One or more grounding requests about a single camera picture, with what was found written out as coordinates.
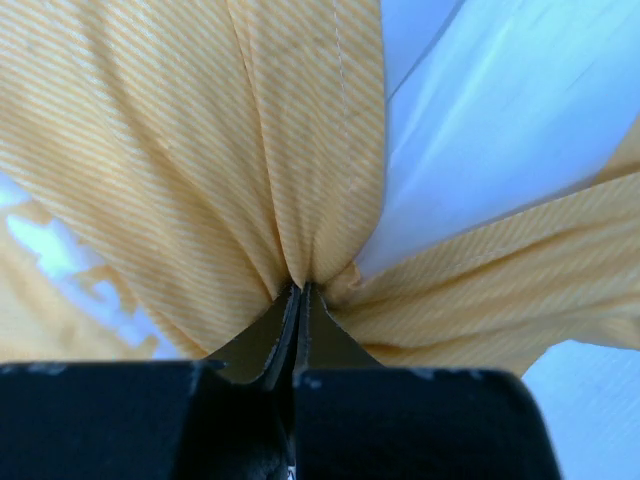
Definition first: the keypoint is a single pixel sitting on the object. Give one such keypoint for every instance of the yellow Mickey Mouse pillowcase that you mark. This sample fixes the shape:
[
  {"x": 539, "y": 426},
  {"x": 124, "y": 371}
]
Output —
[{"x": 168, "y": 167}]

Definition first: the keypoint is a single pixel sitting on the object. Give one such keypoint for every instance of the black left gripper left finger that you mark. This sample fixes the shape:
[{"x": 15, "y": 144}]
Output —
[{"x": 222, "y": 417}]

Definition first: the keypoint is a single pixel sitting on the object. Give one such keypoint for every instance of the white pillow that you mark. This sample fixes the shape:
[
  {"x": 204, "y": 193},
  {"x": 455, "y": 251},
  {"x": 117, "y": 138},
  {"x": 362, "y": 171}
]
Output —
[{"x": 493, "y": 107}]

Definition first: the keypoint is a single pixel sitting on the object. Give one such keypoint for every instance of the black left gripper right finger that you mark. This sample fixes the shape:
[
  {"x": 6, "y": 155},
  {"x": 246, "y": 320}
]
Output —
[{"x": 357, "y": 419}]

